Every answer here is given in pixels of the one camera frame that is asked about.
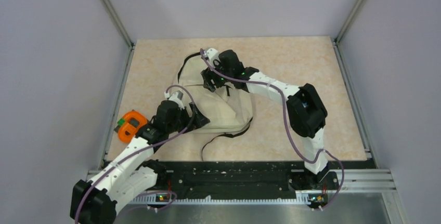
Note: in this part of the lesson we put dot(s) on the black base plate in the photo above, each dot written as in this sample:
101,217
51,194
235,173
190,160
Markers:
265,180

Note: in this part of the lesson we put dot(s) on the orange tape dispenser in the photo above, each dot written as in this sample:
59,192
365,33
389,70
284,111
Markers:
128,125

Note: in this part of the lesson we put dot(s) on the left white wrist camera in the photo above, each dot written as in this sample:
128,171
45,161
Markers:
175,97

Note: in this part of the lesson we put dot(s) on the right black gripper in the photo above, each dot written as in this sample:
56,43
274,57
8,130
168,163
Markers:
208,76

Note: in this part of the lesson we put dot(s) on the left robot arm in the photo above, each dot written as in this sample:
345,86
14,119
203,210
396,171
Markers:
102,197

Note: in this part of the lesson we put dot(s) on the beige canvas backpack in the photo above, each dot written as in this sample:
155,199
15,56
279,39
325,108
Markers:
229,110

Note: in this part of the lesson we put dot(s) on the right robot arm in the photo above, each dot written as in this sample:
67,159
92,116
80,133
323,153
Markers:
304,113

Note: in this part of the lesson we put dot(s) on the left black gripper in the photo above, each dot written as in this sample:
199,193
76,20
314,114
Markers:
200,120

